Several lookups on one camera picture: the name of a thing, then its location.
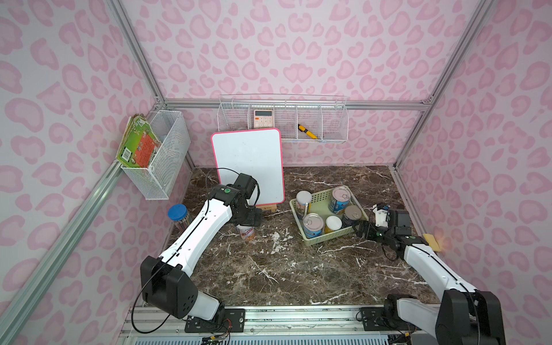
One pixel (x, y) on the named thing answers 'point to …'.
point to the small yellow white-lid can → (333, 223)
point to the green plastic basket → (320, 205)
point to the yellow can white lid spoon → (303, 199)
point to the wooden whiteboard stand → (269, 207)
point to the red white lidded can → (247, 232)
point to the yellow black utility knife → (302, 129)
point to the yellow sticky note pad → (432, 242)
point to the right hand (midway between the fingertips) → (362, 225)
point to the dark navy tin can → (352, 214)
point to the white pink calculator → (263, 118)
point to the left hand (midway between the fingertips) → (245, 216)
